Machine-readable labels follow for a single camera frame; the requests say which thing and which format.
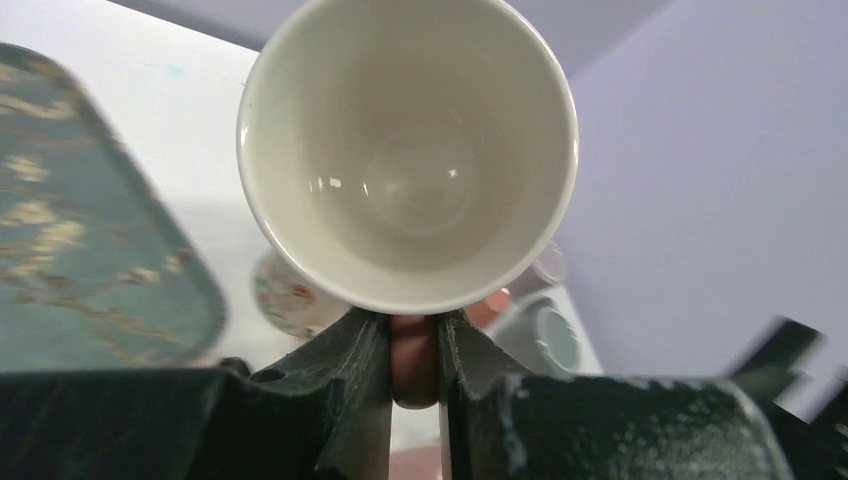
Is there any lilac ribbed mug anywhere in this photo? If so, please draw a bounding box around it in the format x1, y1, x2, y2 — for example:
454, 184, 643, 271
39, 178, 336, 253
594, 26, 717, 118
506, 241, 566, 299

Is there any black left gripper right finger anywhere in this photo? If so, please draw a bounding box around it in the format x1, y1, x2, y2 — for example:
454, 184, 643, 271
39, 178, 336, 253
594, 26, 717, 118
437, 312, 792, 479

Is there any blue floral blossom tray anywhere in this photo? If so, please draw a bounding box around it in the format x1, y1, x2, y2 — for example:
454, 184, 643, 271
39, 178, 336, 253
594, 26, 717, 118
1, 44, 227, 372

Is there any cream floral mug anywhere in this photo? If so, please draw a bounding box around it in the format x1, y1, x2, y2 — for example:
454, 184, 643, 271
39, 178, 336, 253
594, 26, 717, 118
252, 248, 351, 339

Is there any salmon dotted mug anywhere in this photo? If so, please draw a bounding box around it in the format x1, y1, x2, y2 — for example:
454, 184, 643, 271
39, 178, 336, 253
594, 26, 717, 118
464, 288, 512, 328

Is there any smooth pink mug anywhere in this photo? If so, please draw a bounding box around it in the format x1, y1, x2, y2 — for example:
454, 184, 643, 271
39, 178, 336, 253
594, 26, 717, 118
236, 1, 579, 408

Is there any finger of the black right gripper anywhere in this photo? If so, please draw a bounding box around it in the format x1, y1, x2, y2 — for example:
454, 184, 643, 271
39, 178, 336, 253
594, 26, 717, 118
729, 317, 847, 479

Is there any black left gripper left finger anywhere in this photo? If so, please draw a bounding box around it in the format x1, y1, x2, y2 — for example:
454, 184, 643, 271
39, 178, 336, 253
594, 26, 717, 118
1, 309, 391, 479

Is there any grey-green mug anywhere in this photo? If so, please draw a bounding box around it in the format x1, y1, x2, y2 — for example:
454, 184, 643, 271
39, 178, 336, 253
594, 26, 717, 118
485, 285, 603, 377

